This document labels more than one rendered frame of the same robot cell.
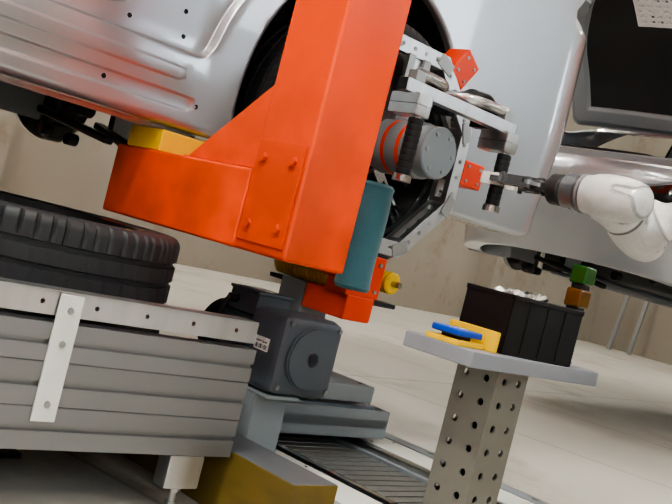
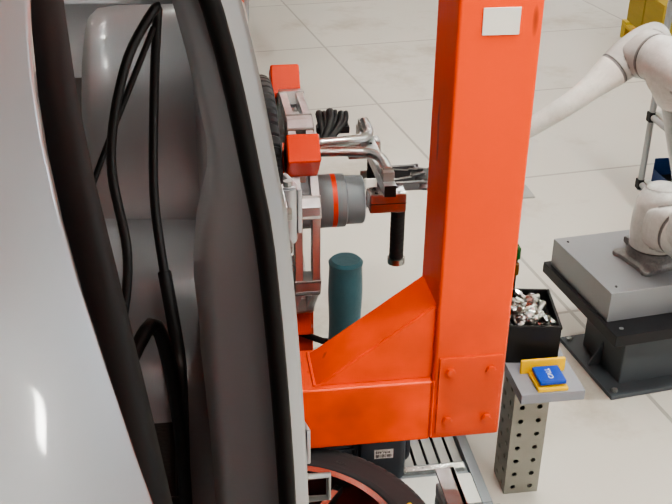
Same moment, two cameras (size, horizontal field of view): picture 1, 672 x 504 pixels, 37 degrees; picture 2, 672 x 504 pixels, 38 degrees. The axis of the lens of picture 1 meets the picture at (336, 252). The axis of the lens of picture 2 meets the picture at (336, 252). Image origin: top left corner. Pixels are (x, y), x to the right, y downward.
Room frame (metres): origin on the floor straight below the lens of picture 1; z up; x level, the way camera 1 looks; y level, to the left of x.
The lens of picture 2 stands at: (1.12, 1.76, 1.93)
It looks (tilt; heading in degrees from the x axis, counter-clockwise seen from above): 28 degrees down; 305
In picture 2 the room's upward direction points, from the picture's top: 1 degrees clockwise
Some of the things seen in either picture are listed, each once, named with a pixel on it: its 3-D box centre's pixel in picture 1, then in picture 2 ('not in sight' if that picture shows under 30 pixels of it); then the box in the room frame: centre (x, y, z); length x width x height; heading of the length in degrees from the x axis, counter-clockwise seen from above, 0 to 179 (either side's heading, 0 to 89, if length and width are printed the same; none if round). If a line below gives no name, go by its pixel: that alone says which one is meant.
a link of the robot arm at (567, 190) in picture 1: (576, 192); not in sight; (2.31, -0.51, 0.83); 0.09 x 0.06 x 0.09; 134
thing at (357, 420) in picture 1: (277, 400); not in sight; (2.65, 0.05, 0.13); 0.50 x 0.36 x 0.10; 134
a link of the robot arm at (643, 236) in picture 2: not in sight; (660, 215); (1.90, -1.15, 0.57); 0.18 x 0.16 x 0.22; 147
